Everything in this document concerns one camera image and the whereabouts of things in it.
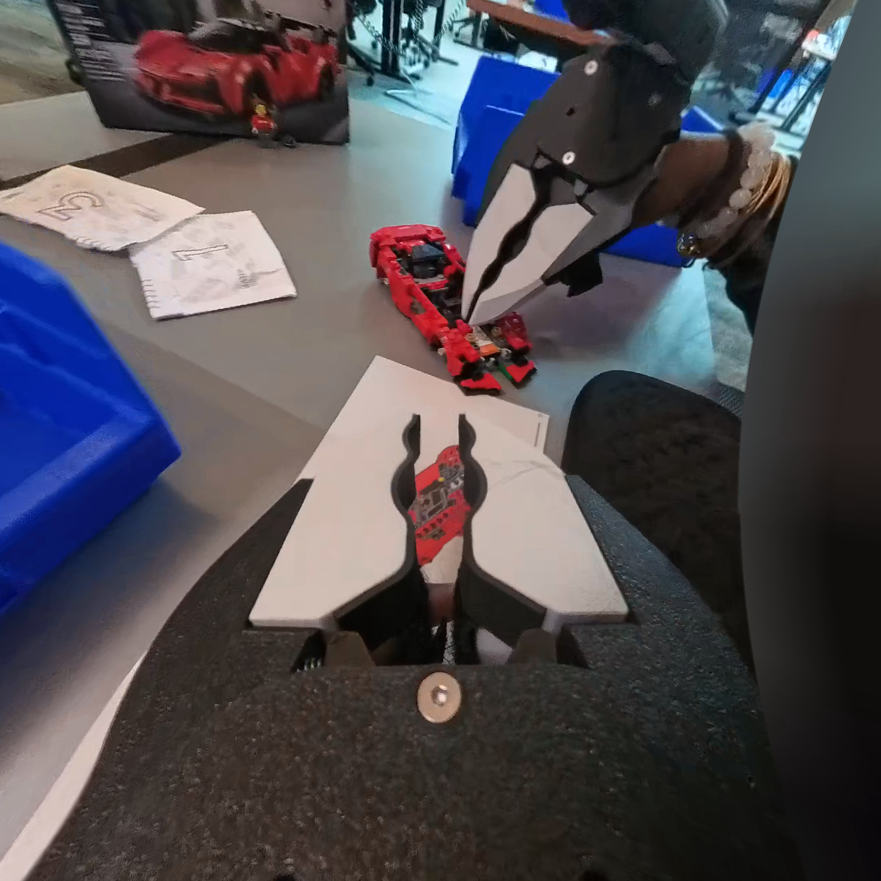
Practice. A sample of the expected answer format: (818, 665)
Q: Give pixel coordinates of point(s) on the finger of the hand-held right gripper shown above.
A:
(544, 248)
(495, 227)

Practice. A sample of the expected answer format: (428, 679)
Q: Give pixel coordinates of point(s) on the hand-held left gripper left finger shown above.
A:
(344, 544)

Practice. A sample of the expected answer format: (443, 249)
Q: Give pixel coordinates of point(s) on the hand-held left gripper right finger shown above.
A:
(544, 550)

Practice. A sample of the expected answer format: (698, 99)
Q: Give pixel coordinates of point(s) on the red toy brick car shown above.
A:
(406, 275)

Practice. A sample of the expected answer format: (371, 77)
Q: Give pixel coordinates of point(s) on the person's right hand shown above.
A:
(698, 179)

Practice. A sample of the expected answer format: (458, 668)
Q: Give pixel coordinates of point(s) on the blue plastic shelf bin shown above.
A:
(62, 413)
(502, 89)

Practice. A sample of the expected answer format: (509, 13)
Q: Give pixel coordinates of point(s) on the black mesh office chair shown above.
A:
(654, 468)

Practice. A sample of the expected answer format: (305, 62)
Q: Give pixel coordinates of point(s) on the toy car instruction booklet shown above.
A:
(413, 392)

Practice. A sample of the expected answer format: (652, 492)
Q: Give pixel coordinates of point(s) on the toy minifigure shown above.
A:
(262, 120)

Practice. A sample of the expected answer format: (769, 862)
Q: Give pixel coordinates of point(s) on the white printed paper bag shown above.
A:
(213, 268)
(96, 206)

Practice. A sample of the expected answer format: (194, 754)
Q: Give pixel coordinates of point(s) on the toy car set box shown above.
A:
(206, 62)

